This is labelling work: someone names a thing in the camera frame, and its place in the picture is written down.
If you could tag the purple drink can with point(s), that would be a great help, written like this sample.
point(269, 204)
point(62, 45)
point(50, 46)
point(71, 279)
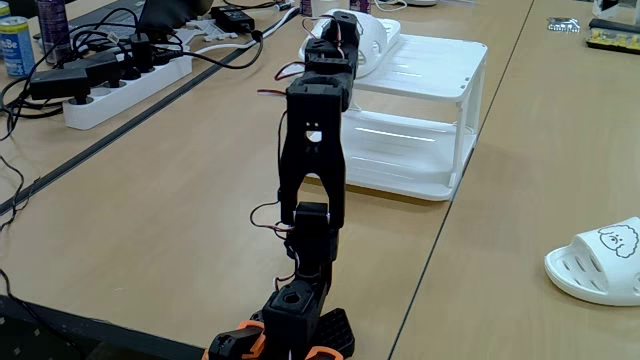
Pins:
point(54, 30)
point(306, 7)
point(360, 5)

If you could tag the white printed bracket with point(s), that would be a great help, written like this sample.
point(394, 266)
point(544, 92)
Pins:
point(185, 37)
point(215, 30)

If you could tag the white slipper with dog print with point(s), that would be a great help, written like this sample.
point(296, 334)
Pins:
point(595, 265)
point(375, 35)

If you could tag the black power adapter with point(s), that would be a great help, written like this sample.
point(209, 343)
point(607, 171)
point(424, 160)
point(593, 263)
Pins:
point(232, 20)

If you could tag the white paper cup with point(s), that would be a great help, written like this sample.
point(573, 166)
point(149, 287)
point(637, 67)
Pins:
point(322, 5)

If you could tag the black table edge bar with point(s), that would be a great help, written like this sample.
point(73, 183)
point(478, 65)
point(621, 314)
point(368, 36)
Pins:
point(100, 330)

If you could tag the clear plastic box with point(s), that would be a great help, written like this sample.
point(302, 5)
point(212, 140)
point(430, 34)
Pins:
point(617, 10)

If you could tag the white power strip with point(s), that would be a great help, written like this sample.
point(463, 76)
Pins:
point(130, 92)

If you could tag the white plastic shoe rack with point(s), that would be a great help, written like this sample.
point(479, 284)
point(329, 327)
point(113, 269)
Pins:
point(425, 65)

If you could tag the black plug adapter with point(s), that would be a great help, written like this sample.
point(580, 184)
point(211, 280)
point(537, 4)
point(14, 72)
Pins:
point(97, 67)
point(60, 82)
point(141, 50)

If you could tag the blue drink can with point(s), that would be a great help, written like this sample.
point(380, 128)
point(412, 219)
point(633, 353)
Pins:
point(17, 47)

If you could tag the silver foil packet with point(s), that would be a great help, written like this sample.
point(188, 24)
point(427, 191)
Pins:
point(564, 25)

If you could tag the black and yellow box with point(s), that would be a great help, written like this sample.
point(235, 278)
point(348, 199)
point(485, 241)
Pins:
point(612, 37)

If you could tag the small black plug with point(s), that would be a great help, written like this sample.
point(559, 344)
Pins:
point(161, 56)

